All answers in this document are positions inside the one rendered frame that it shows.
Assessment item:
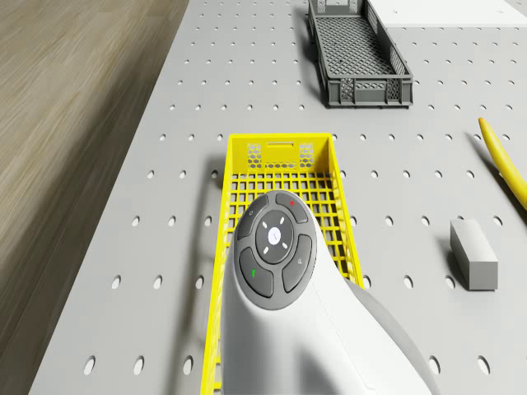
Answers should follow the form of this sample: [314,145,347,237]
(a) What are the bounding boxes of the yellow basket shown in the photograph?
[198,132,366,395]

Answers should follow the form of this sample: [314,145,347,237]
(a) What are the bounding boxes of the banana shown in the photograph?
[477,117,527,203]

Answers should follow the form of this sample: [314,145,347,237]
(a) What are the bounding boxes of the dark grey basket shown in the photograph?
[305,0,415,109]

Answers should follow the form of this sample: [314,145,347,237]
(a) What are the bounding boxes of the white board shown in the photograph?
[365,0,527,28]

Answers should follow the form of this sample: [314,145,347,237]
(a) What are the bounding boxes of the grey cube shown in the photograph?
[449,218,500,292]

